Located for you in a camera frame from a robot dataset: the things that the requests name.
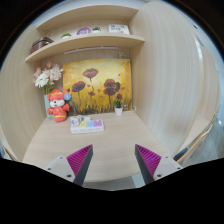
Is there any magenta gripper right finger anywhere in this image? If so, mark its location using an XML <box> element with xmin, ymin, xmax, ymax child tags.
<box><xmin>135</xmin><ymin>144</ymin><xmax>182</xmax><ymax>184</ymax></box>

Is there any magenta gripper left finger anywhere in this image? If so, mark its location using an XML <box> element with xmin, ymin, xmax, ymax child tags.
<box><xmin>45</xmin><ymin>145</ymin><xmax>93</xmax><ymax>186</ymax></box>

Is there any white charger plug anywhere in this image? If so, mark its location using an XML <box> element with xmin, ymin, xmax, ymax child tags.
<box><xmin>76</xmin><ymin>115</ymin><xmax>91</xmax><ymax>124</ymax></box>

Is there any white power strip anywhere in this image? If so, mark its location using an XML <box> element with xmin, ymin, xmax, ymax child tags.
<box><xmin>70</xmin><ymin>120</ymin><xmax>104</xmax><ymax>134</ymax></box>

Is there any light blue vase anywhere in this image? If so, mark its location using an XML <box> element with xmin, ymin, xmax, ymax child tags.
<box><xmin>44</xmin><ymin>95</ymin><xmax>53</xmax><ymax>120</ymax></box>

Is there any small potted plant white pot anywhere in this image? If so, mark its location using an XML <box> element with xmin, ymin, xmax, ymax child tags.
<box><xmin>114</xmin><ymin>94</ymin><xmax>123</xmax><ymax>116</ymax></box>

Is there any red plush bear toy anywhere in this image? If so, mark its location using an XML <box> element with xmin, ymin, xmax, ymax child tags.
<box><xmin>46</xmin><ymin>89</ymin><xmax>71</xmax><ymax>123</ymax></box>

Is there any poppy flower painting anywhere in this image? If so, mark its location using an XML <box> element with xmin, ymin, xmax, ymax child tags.
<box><xmin>63</xmin><ymin>58</ymin><xmax>132</xmax><ymax>115</ymax></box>

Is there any pink white flower bouquet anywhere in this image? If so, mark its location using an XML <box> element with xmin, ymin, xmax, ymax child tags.
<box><xmin>33</xmin><ymin>61</ymin><xmax>63</xmax><ymax>95</ymax></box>

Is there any brown box on shelf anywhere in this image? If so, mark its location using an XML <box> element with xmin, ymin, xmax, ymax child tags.
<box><xmin>30</xmin><ymin>37</ymin><xmax>53</xmax><ymax>53</ymax></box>

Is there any small green plant left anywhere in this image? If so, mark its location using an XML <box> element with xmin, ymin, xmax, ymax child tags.
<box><xmin>61</xmin><ymin>33</ymin><xmax>72</xmax><ymax>39</ymax></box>

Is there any small green plant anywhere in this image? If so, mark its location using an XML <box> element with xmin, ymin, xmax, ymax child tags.
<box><xmin>92</xmin><ymin>26</ymin><xmax>101</xmax><ymax>33</ymax></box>
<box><xmin>61</xmin><ymin>33</ymin><xmax>72</xmax><ymax>39</ymax></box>

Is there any purple round plate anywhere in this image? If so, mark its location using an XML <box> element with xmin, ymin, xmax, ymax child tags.
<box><xmin>76</xmin><ymin>27</ymin><xmax>92</xmax><ymax>35</ymax></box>

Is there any small green plant right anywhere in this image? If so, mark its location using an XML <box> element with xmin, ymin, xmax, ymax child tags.
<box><xmin>92</xmin><ymin>26</ymin><xmax>101</xmax><ymax>33</ymax></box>

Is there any white sign card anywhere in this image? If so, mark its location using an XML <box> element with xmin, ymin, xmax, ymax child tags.
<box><xmin>109</xmin><ymin>24</ymin><xmax>130</xmax><ymax>34</ymax></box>

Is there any wooden wall shelf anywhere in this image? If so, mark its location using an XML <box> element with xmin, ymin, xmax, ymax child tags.
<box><xmin>25</xmin><ymin>33</ymin><xmax>145</xmax><ymax>62</ymax></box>

